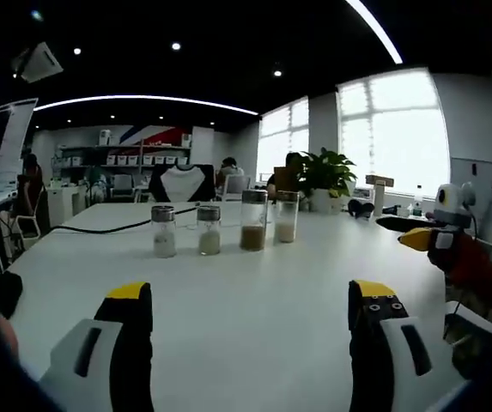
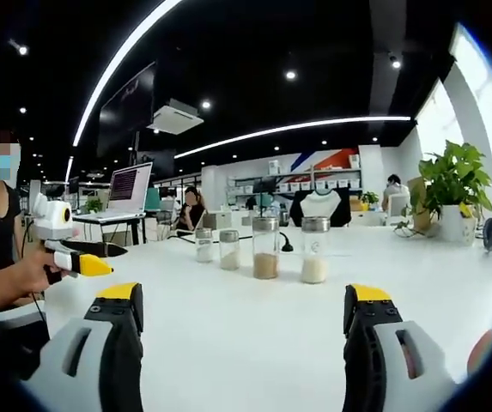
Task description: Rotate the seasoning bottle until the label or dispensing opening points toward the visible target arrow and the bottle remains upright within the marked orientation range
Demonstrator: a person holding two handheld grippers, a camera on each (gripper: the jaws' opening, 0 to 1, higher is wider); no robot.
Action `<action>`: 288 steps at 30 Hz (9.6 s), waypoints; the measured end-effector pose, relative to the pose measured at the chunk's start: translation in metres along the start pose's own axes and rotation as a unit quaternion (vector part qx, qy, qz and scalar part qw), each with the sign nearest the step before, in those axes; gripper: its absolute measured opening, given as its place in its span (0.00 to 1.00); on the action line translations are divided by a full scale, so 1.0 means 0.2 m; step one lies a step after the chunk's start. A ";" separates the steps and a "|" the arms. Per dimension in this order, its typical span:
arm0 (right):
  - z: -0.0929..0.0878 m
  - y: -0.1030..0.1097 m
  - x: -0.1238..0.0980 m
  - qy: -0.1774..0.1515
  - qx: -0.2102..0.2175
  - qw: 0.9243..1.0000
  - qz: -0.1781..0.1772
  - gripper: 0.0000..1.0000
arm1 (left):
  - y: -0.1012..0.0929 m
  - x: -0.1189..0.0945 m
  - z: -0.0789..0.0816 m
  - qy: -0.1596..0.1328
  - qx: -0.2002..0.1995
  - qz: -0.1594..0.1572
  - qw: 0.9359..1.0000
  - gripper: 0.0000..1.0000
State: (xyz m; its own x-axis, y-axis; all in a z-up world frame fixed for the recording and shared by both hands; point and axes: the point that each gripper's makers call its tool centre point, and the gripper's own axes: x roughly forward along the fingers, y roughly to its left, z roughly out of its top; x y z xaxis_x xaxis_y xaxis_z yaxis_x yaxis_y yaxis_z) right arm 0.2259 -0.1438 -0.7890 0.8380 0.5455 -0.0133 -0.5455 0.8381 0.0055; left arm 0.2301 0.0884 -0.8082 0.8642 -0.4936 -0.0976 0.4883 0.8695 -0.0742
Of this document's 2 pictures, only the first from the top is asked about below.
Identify ceiling air conditioner unit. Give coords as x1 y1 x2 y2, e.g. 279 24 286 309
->
12 40 64 83

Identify tall seasoning bottle white powder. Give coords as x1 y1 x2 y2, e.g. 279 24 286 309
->
274 190 301 245

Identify short seasoning bottle white powder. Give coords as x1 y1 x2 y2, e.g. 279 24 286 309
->
150 205 179 259

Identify tall seasoning bottle brown powder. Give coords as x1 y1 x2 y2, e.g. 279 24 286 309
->
240 189 270 252

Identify white office chair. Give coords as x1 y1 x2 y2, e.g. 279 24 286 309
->
12 188 44 240
220 173 253 203

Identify black cloth object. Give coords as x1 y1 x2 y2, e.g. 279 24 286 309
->
0 270 24 319

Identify black headphones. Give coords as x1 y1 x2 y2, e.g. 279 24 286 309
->
347 200 376 221

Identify green potted plant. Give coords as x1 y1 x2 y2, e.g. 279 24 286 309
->
295 147 359 215

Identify black cable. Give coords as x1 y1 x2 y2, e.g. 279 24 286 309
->
49 205 199 235

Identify shelf with white bins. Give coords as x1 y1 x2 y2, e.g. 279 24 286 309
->
55 128 194 177

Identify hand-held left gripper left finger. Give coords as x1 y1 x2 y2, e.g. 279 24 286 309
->
39 281 155 412

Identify chair with black white shirt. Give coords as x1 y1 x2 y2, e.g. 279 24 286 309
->
148 163 217 203

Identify short seasoning bottle pale grains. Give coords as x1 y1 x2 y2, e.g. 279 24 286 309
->
196 205 222 257

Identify clear plastic water bottle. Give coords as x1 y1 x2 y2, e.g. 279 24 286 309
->
412 184 425 216

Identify thin gripper cable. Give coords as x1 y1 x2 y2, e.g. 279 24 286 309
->
467 199 483 244

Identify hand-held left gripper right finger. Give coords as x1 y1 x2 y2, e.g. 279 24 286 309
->
347 279 462 412

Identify white board panel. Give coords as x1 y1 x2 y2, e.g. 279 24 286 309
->
449 156 492 241

